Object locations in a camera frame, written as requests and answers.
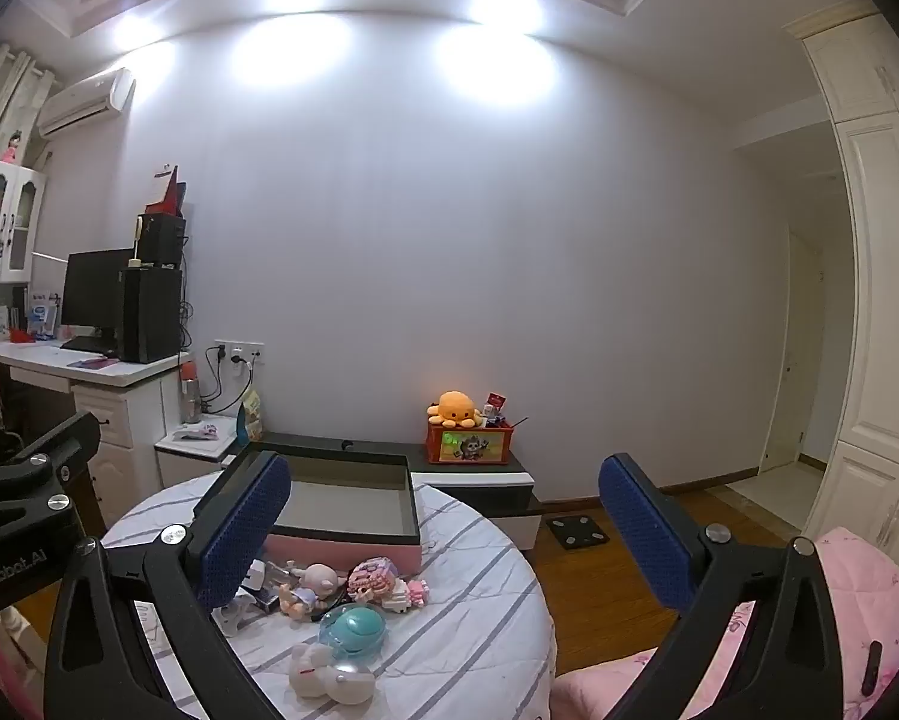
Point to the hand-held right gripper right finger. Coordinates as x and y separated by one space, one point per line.
637 532

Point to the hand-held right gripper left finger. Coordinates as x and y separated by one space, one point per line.
243 532

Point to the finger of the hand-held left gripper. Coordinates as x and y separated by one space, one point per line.
52 457

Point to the white charger plug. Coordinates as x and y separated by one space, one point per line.
257 577

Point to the white round toy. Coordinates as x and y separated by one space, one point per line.
239 615

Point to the pink storage box dark rim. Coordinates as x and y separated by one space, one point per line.
344 499

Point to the large pink brick figure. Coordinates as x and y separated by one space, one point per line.
374 581

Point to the teal heart-shaped case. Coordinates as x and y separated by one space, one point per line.
359 630

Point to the white plastic toy figure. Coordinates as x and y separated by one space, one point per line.
329 682

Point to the small pink white brick figure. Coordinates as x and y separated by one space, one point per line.
418 591

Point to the black bathroom scale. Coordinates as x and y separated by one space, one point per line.
577 532

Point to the white side cabinet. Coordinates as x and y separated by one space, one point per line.
187 465

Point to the white desk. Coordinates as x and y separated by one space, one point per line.
131 405

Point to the pink printed packet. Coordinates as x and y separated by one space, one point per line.
194 433

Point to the yellow blue snack bag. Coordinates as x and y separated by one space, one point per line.
251 420

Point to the blue white box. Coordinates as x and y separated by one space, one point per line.
43 319

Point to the water bottle orange lid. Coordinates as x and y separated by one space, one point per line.
191 397

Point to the low black white cabinet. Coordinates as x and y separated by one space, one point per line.
479 484

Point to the black computer tower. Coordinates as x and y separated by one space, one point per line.
149 315

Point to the black computer monitor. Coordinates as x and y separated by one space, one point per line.
93 289

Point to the orange printed crate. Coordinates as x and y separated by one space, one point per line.
472 446

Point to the red white small toy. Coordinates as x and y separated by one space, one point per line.
496 409

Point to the orange octopus plush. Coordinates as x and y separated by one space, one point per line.
455 406

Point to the white door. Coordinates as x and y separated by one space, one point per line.
787 360

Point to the pink quilt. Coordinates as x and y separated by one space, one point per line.
869 600

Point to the white glass-door cabinet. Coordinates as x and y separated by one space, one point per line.
14 217

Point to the black speaker box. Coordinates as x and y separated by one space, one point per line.
163 240

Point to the red paper bag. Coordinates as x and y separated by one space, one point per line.
168 199

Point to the small doll in pink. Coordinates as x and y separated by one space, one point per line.
14 148

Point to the white air conditioner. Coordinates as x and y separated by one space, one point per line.
82 101

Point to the white wall socket strip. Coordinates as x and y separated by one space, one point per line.
251 351

